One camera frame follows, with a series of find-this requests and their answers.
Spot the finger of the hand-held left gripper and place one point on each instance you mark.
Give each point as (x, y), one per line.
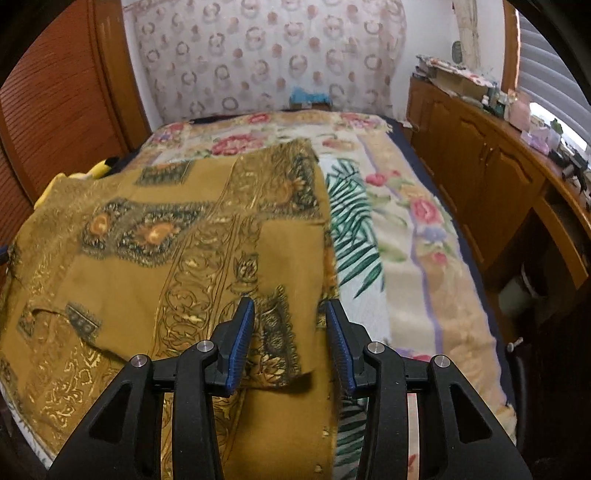
(2, 253)

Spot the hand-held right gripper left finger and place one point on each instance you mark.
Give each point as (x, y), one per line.
(240, 341)

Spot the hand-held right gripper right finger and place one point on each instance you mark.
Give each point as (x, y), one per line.
(339, 350)

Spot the brown patterned shirt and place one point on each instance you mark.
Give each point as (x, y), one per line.
(138, 277)

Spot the floral blanket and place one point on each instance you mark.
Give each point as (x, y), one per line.
(415, 277)

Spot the yellow plush toy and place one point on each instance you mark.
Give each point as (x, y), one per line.
(99, 170)

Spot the louvred wooden wardrobe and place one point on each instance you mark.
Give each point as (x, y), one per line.
(60, 92)

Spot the white bin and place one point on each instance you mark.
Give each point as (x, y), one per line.
(517, 293)

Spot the wooden cabinet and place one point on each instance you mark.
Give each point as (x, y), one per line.
(461, 152)

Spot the blue cloth in box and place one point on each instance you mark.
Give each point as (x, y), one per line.
(307, 97)

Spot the clear plastic box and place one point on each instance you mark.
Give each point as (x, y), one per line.
(538, 138)

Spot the cardboard box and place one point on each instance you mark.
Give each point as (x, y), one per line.
(455, 83)

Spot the pink bottle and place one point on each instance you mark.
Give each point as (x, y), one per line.
(521, 113)

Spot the black hand-held device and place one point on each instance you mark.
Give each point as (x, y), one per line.
(577, 166)

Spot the floral fabric pile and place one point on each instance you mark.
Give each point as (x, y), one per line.
(434, 62)

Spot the small round fan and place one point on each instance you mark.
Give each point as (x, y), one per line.
(456, 51)

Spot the tied beige curtain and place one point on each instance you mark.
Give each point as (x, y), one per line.
(467, 27)

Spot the wooden window frame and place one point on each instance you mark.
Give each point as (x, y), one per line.
(510, 46)

